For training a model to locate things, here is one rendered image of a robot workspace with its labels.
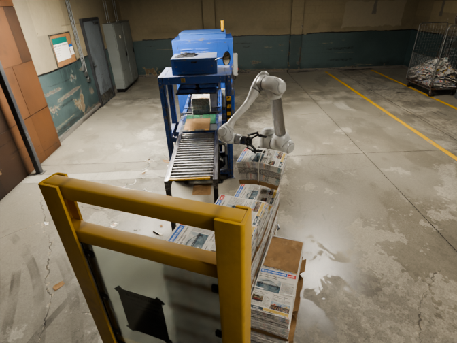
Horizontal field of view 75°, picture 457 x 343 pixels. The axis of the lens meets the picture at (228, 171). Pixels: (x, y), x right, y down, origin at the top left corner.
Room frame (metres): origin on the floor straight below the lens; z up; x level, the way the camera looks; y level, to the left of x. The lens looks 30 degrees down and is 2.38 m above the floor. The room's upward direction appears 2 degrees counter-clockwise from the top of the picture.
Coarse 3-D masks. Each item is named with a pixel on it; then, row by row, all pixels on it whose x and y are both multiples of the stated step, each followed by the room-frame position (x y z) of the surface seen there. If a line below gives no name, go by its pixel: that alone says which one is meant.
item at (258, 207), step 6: (222, 198) 1.88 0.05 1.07; (228, 198) 1.88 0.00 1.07; (234, 198) 1.88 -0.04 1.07; (240, 198) 1.88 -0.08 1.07; (216, 204) 1.81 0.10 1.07; (222, 204) 1.81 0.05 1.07; (228, 204) 1.80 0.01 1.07; (234, 204) 1.80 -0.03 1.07; (240, 204) 1.80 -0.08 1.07; (246, 204) 1.80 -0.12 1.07; (252, 204) 1.79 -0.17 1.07; (258, 204) 1.79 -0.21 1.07; (264, 204) 1.79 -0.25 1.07; (252, 210) 1.72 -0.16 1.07; (258, 210) 1.72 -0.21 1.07; (252, 216) 1.65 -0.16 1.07; (258, 216) 1.65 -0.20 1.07; (252, 222) 1.59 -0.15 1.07
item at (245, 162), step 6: (246, 150) 2.47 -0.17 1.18; (240, 156) 2.38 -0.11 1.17; (246, 156) 2.36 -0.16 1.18; (252, 156) 2.34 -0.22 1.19; (240, 162) 2.26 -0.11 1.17; (246, 162) 2.24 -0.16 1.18; (252, 162) 2.23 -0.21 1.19; (240, 168) 2.27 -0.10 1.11; (246, 168) 2.25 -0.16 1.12; (252, 168) 2.23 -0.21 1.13; (240, 174) 2.27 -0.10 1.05; (246, 174) 2.25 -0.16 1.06; (252, 174) 2.23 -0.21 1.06
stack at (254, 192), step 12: (240, 192) 2.32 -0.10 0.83; (252, 192) 2.31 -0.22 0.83; (264, 192) 2.30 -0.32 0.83; (276, 192) 2.29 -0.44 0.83; (276, 204) 2.26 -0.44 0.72; (276, 216) 2.29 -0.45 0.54; (264, 240) 1.76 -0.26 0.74; (264, 252) 1.83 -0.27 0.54; (252, 264) 1.44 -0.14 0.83; (252, 276) 1.46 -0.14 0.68; (252, 288) 1.46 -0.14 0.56
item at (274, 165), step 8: (272, 152) 2.39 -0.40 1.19; (280, 152) 2.40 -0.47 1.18; (272, 160) 2.26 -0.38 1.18; (280, 160) 2.27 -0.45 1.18; (264, 168) 2.19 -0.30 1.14; (272, 168) 2.17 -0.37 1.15; (280, 168) 2.15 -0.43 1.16; (264, 176) 2.20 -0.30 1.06; (272, 176) 2.17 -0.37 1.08; (280, 176) 2.15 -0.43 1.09
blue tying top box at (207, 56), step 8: (200, 56) 4.18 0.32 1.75; (208, 56) 4.16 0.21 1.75; (216, 56) 4.14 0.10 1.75; (176, 64) 4.08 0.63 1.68; (184, 64) 4.08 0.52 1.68; (192, 64) 4.08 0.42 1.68; (200, 64) 4.08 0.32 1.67; (208, 64) 4.08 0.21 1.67; (216, 64) 4.08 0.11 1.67; (176, 72) 4.08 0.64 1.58; (184, 72) 4.08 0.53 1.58; (192, 72) 4.08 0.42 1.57; (200, 72) 4.08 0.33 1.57; (208, 72) 4.08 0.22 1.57; (216, 72) 4.08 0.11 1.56
